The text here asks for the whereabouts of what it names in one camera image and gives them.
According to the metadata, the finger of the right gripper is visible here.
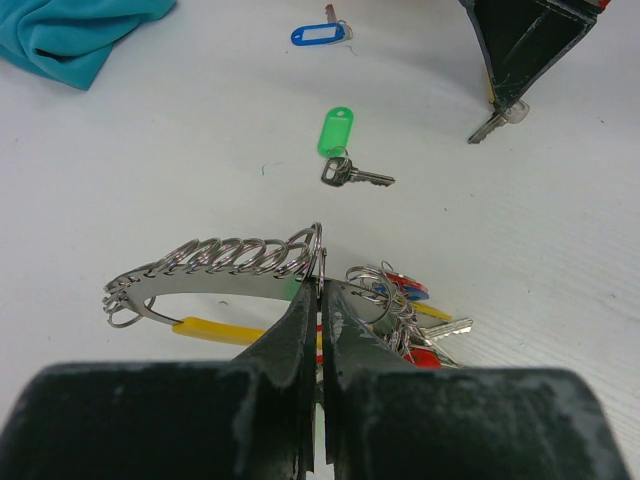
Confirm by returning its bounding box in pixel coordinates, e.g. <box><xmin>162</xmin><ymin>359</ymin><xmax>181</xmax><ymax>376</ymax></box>
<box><xmin>461</xmin><ymin>0</ymin><xmax>598</xmax><ymax>108</ymax></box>

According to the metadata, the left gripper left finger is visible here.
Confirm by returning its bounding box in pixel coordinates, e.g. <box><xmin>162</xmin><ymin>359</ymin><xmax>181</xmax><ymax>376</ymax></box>
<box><xmin>1</xmin><ymin>280</ymin><xmax>318</xmax><ymax>479</ymax></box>

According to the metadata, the blue key tag key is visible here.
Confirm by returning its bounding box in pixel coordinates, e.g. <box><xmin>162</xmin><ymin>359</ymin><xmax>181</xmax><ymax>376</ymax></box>
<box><xmin>290</xmin><ymin>4</ymin><xmax>353</xmax><ymax>47</ymax></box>

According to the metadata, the green tag key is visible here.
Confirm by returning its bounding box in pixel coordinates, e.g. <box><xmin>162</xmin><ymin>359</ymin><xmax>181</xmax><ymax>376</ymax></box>
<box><xmin>317</xmin><ymin>106</ymin><xmax>395</xmax><ymax>187</ymax></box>

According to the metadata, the teal cloth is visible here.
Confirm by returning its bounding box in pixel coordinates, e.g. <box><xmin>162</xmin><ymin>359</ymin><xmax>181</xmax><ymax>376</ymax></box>
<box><xmin>1</xmin><ymin>1</ymin><xmax>176</xmax><ymax>91</ymax></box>

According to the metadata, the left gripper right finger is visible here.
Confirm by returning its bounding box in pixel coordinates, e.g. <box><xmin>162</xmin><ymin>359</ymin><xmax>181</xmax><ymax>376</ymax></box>
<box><xmin>322</xmin><ymin>282</ymin><xmax>629</xmax><ymax>479</ymax></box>

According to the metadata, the large metal keyring yellow handle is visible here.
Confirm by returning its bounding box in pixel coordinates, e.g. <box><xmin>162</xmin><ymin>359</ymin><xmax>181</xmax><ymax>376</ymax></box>
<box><xmin>102</xmin><ymin>221</ymin><xmax>481</xmax><ymax>371</ymax></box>

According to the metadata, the yellow key tag key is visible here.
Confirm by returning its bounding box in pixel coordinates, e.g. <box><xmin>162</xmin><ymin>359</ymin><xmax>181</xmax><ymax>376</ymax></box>
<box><xmin>467</xmin><ymin>75</ymin><xmax>530</xmax><ymax>145</ymax></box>

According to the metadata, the red key tag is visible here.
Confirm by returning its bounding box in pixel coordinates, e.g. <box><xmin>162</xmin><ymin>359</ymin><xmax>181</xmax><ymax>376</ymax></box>
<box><xmin>402</xmin><ymin>347</ymin><xmax>442</xmax><ymax>369</ymax></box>

